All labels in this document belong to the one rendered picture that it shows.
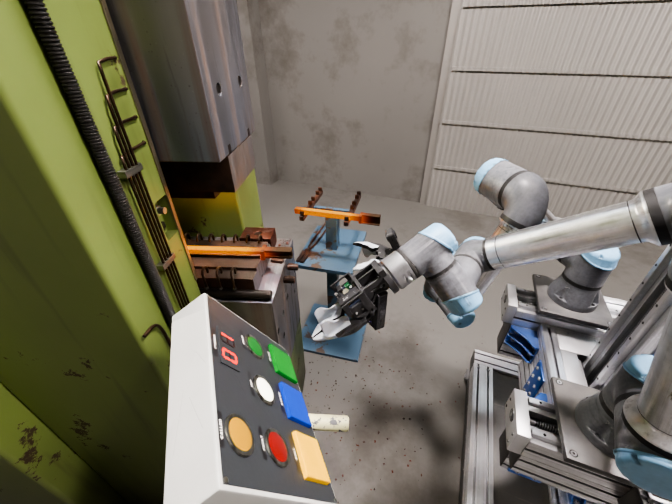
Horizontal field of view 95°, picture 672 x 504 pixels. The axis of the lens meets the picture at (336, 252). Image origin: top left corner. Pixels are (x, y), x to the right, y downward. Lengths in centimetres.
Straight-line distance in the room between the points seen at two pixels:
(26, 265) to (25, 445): 67
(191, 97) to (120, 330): 50
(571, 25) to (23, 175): 338
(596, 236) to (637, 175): 312
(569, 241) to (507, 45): 280
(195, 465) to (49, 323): 52
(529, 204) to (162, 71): 89
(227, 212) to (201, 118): 61
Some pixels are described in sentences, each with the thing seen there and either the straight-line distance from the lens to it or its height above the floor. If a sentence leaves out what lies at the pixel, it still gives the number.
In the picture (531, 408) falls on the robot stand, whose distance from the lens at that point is 110.
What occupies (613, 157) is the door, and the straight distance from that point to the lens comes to 371.
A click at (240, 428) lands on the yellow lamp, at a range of 50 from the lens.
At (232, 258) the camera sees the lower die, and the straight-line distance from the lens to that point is 110.
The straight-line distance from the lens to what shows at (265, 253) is 108.
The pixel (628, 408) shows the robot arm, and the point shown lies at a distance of 82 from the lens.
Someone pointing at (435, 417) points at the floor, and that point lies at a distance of 187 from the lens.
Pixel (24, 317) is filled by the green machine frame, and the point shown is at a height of 113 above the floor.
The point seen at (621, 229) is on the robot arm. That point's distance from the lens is 71.
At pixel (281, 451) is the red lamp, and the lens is 56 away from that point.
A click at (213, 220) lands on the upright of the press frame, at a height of 99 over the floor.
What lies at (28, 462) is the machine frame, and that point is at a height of 63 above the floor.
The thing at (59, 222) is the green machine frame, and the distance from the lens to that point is 67.
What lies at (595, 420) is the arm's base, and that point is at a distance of 101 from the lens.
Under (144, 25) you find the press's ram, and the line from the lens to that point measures 78.
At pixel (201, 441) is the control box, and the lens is 48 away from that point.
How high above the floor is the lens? 160
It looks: 35 degrees down
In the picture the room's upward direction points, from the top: straight up
